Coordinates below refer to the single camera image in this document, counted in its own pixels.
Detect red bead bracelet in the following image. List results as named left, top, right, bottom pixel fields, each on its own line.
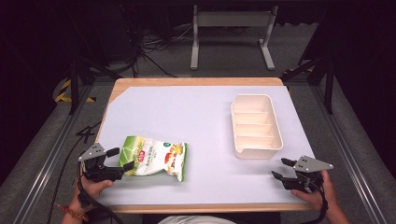
left=56, top=203, right=90, bottom=223

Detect aluminium floor rail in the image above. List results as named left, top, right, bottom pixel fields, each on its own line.
left=311, top=83, right=389, bottom=224
left=11, top=83, right=95, bottom=224

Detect person's right hand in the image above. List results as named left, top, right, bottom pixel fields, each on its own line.
left=290, top=169, right=339, bottom=214

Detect black floor cable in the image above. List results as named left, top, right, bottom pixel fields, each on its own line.
left=46, top=120, right=103, bottom=224

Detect bundle of black floor cables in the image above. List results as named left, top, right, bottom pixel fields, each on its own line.
left=120, top=4, right=195, bottom=78

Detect person's left hand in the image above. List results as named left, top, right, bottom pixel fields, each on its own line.
left=70, top=178, right=115, bottom=216

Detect person's light clothing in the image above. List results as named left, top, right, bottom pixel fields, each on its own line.
left=158, top=215, right=238, bottom=224

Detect black metal stand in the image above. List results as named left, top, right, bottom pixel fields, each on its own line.
left=64, top=6, right=123, bottom=116
left=280, top=8, right=336, bottom=116

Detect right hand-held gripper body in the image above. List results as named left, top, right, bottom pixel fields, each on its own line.
left=280, top=155, right=334, bottom=192

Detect green and white snack bag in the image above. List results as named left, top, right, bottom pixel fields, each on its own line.
left=118, top=134, right=189, bottom=183

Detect white divided plastic bin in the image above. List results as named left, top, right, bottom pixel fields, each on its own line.
left=230, top=93, right=285, bottom=161

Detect right hand-held gripper cable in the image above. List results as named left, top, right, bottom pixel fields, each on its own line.
left=303, top=175, right=330, bottom=224

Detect yellow black hazard tape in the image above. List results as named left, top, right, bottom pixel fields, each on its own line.
left=54, top=78, right=96, bottom=104

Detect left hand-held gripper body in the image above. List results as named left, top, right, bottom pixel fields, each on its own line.
left=78, top=142, right=124, bottom=183

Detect white table mat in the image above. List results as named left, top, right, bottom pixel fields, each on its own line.
left=96, top=85, right=316, bottom=206

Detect white metal stand frame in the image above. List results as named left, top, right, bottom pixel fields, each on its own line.
left=190, top=4, right=279, bottom=71

